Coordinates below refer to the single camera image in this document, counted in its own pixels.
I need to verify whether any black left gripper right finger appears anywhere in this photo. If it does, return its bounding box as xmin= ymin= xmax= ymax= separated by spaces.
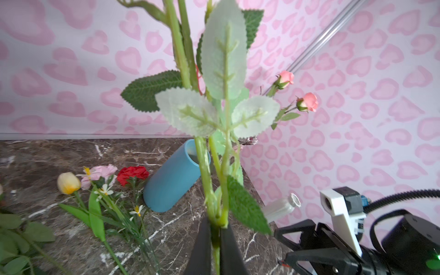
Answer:
xmin=220 ymin=225 xmax=249 ymax=275

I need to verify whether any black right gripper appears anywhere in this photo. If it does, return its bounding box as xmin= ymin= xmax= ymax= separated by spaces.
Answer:
xmin=274 ymin=220 xmax=388 ymax=275

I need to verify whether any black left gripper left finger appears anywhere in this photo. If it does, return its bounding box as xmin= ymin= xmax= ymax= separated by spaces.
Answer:
xmin=183 ymin=217 xmax=211 ymax=275

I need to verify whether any light pink carnation flower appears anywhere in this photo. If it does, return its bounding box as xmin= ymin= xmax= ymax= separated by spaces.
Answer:
xmin=77 ymin=165 xmax=118 ymax=190

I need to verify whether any light pink rose with stem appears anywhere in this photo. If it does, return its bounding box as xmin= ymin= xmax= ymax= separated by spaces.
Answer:
xmin=271 ymin=93 xmax=319 ymax=130

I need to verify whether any pink peony flower branch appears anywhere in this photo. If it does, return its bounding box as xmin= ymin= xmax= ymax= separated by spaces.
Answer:
xmin=121 ymin=1 xmax=280 ymax=275

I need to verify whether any pink rose with long stem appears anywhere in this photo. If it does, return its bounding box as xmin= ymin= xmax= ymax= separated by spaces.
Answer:
xmin=265 ymin=71 xmax=294 ymax=97

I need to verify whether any clear ribbed glass vase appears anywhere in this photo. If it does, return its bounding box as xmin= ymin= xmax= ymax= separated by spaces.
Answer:
xmin=238 ymin=136 xmax=259 ymax=146

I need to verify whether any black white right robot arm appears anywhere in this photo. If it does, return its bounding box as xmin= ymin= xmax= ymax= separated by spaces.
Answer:
xmin=275 ymin=187 xmax=440 ymax=275

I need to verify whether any white ribbed ceramic vase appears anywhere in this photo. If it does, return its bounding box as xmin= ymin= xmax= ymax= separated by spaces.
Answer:
xmin=262 ymin=193 xmax=301 ymax=223

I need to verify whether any teal cylindrical vase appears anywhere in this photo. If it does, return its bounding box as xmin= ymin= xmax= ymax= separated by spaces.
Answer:
xmin=143 ymin=139 xmax=201 ymax=213

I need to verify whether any bunch of artificial flowers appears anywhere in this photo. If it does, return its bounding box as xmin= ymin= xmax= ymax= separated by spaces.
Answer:
xmin=1 ymin=190 xmax=72 ymax=275

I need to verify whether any red carnation flower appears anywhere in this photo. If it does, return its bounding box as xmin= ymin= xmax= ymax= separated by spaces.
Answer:
xmin=116 ymin=166 xmax=150 ymax=205

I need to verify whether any yellow tulip flower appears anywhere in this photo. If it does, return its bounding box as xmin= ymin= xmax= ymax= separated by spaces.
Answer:
xmin=57 ymin=172 xmax=128 ymax=275

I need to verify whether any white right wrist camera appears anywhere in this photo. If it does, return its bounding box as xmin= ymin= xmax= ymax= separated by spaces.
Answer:
xmin=320 ymin=187 xmax=367 ymax=257

